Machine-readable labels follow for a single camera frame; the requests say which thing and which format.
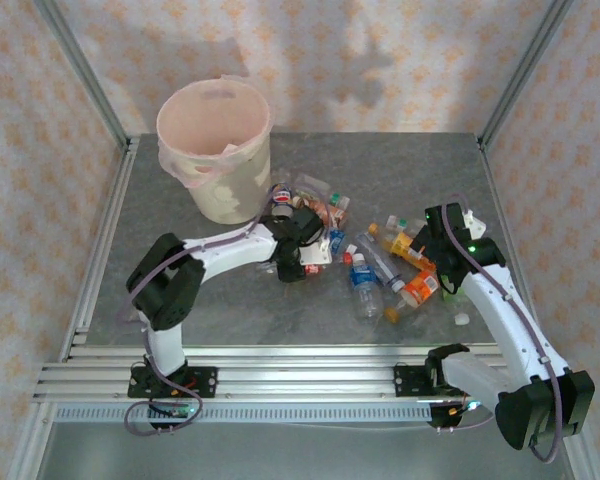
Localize red label cola bottle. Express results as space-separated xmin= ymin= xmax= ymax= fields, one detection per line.
xmin=254 ymin=252 xmax=355 ymax=279

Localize orange juice bottle yellow label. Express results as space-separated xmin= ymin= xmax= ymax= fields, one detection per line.
xmin=368 ymin=223 xmax=439 ymax=274

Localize brown label plastic bottle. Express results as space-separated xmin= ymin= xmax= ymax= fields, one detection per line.
xmin=290 ymin=194 xmax=349 ymax=231

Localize clear bottle light-blue label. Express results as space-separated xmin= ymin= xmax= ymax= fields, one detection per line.
xmin=324 ymin=227 xmax=359 ymax=256

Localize small clear bottle white cap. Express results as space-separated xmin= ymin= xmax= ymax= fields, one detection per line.
xmin=385 ymin=213 xmax=425 ymax=240

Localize clear bottle green cap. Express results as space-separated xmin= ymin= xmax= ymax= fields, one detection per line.
xmin=293 ymin=173 xmax=352 ymax=211

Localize Pepsi label plastic bottle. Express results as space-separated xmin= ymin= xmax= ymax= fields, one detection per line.
xmin=269 ymin=182 xmax=295 ymax=221

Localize long clear bottle purple band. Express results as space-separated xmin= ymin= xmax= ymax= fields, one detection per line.
xmin=355 ymin=230 xmax=408 ymax=294

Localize bottle orange-white label orange cap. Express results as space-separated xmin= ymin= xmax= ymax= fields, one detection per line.
xmin=383 ymin=269 xmax=441 ymax=324

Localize water bottle dark-blue label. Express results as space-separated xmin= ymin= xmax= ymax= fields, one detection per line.
xmin=348 ymin=252 xmax=385 ymax=320

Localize green plastic bottle white cap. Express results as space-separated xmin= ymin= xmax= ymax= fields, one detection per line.
xmin=439 ymin=284 xmax=471 ymax=327

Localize cream plastic bin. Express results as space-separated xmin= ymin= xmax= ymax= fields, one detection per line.
xmin=157 ymin=77 xmax=274 ymax=226

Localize pink plastic bin liner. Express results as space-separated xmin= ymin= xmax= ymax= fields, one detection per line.
xmin=156 ymin=74 xmax=275 ymax=190

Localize small circuit board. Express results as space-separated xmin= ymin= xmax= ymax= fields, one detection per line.
xmin=147 ymin=402 xmax=197 ymax=420
xmin=447 ymin=397 xmax=496 ymax=419

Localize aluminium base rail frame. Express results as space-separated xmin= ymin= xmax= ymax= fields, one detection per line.
xmin=33 ymin=342 xmax=514 ymax=402

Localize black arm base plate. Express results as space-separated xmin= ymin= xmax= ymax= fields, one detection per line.
xmin=127 ymin=366 xmax=219 ymax=400
xmin=393 ymin=364 xmax=434 ymax=399

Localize slotted grey cable duct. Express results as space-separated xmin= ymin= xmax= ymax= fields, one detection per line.
xmin=53 ymin=402 xmax=434 ymax=425

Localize aluminium frame post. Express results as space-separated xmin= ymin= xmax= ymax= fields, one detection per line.
xmin=476 ymin=0 xmax=577 ymax=151
xmin=32 ymin=0 xmax=134 ymax=151

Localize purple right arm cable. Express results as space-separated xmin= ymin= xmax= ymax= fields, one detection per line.
xmin=432 ymin=193 xmax=565 ymax=466

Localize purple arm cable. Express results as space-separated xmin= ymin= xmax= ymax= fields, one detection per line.
xmin=432 ymin=193 xmax=565 ymax=466
xmin=117 ymin=183 xmax=331 ymax=437

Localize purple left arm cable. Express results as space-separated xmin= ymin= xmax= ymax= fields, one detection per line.
xmin=117 ymin=183 xmax=331 ymax=437

